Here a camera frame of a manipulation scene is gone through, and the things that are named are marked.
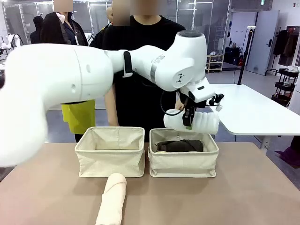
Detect wooden shoe rack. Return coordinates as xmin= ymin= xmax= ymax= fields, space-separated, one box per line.
xmin=205 ymin=54 xmax=225 ymax=73

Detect white table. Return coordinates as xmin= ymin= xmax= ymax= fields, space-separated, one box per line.
xmin=206 ymin=83 xmax=300 ymax=150

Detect cream fabric basket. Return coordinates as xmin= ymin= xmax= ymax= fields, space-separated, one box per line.
xmin=147 ymin=127 xmax=220 ymax=178
xmin=75 ymin=126 xmax=146 ymax=178

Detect black tripod pole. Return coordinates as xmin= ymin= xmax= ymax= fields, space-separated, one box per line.
xmin=237 ymin=26 xmax=256 ymax=85

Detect grey door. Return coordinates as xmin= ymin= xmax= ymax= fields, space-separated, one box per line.
xmin=246 ymin=10 xmax=280 ymax=75

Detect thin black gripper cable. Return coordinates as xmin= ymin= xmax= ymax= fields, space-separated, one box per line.
xmin=160 ymin=90 xmax=181 ymax=116

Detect clothes rack with dark coats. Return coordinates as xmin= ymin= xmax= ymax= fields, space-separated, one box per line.
xmin=264 ymin=25 xmax=300 ymax=77

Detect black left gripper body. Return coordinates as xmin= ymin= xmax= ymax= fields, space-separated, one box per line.
xmin=179 ymin=90 xmax=200 ymax=111

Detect background person in dark clothes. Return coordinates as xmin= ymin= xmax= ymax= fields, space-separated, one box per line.
xmin=29 ymin=15 xmax=45 ymax=45

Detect pale pink towel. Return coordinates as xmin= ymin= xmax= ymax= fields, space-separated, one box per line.
xmin=95 ymin=172 xmax=127 ymax=225

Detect white towel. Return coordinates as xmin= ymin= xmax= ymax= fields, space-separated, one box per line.
xmin=163 ymin=109 xmax=220 ymax=135

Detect black equipment cases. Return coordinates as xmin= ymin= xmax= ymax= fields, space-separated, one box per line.
xmin=224 ymin=46 xmax=242 ymax=66

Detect small white background robot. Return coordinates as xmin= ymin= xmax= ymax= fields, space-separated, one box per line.
xmin=0 ymin=34 xmax=24 ymax=56

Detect person's right forearm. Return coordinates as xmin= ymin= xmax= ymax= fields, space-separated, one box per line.
xmin=104 ymin=88 xmax=119 ymax=122

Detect dark grey towel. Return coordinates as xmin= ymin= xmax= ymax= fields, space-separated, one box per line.
xmin=156 ymin=139 xmax=204 ymax=153

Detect person in black t-shirt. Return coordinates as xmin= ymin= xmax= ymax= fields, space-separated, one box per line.
xmin=101 ymin=0 xmax=195 ymax=143

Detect person in yellow apron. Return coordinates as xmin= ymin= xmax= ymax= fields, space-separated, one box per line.
xmin=39 ymin=0 xmax=96 ymax=143

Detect black utility cart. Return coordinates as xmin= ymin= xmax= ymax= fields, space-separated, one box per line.
xmin=271 ymin=67 xmax=300 ymax=107

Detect person's left forearm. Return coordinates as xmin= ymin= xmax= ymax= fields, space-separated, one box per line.
xmin=175 ymin=92 xmax=186 ymax=111

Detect bald person in black jacket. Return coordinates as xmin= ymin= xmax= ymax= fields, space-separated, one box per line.
xmin=88 ymin=6 xmax=113 ymax=49

